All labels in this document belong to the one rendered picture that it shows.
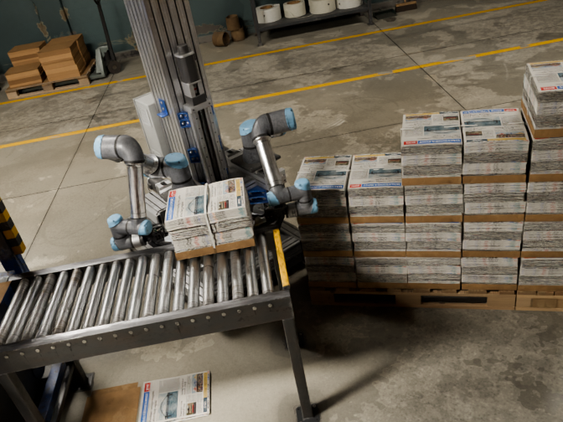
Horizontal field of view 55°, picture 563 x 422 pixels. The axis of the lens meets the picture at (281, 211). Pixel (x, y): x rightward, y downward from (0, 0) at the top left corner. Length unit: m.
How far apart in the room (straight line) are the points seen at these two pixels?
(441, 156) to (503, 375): 1.13
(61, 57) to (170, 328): 6.61
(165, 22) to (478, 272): 2.12
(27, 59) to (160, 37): 6.25
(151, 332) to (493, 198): 1.74
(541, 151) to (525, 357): 1.06
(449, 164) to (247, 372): 1.53
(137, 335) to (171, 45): 1.51
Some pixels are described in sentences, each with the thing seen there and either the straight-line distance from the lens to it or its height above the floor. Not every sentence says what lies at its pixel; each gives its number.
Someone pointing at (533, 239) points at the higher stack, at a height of 0.49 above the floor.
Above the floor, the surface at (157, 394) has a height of 0.01.
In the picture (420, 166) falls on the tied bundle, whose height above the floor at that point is 0.94.
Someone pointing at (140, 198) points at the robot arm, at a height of 1.06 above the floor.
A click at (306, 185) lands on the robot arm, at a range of 2.66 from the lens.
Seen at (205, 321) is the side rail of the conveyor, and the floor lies 0.75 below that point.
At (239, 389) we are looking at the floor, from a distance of 3.04.
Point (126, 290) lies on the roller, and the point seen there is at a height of 0.79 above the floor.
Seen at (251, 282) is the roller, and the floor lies 0.80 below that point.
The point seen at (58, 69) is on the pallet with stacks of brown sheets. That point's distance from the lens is 8.65.
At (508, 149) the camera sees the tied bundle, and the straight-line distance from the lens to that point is 2.75.
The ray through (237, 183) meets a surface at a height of 1.03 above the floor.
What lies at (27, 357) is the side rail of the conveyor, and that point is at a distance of 2.56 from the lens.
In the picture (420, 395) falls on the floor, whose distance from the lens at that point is 2.91.
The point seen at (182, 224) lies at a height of 1.00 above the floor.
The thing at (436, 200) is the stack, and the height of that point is 0.74.
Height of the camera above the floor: 2.30
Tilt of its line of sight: 33 degrees down
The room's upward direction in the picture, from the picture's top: 11 degrees counter-clockwise
